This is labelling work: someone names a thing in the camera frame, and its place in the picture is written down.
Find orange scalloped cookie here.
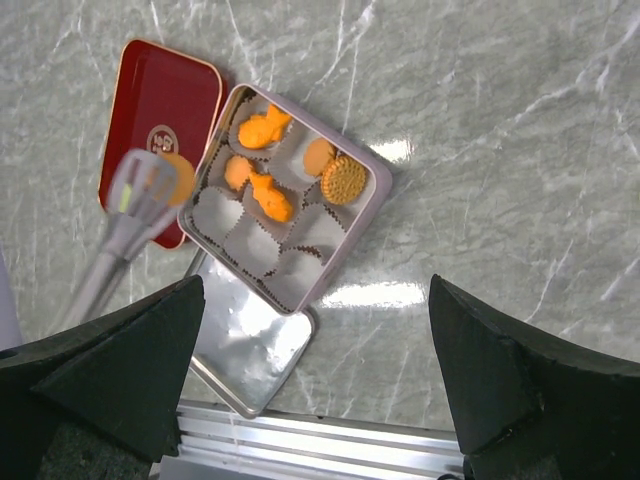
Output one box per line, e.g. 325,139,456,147
224,155,254,192

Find round waffle cookie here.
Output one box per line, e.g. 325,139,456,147
320,155,367,205

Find green round cookie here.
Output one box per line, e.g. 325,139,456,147
118,184,132,213

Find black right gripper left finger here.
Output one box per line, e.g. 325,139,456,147
1,275,205,479

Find grey metal tongs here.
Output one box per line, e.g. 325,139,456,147
54,149,190,327

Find aluminium front rail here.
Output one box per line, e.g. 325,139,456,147
159,401,464,479

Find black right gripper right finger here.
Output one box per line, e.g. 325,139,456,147
428,275,639,479

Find silver tin lid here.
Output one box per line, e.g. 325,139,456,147
186,250,316,419

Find pink cookie tin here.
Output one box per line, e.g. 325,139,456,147
178,84,392,314

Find orange fish cookie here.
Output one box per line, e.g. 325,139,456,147
238,104,292,150

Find orange round cookie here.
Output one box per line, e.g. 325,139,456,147
303,138,336,177

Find orange star cookie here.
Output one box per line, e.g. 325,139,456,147
249,172,294,223

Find red lacquer tray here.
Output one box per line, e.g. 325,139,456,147
97,38,229,250

